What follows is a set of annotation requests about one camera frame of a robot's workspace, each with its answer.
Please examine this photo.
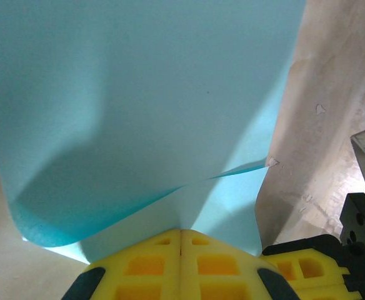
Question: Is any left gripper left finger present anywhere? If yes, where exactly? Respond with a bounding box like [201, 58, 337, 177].
[60, 228, 182, 300]

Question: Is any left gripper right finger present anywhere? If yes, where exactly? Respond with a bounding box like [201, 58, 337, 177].
[181, 229, 299, 300]

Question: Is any light blue paper sheet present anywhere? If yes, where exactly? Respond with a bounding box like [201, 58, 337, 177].
[0, 0, 308, 265]

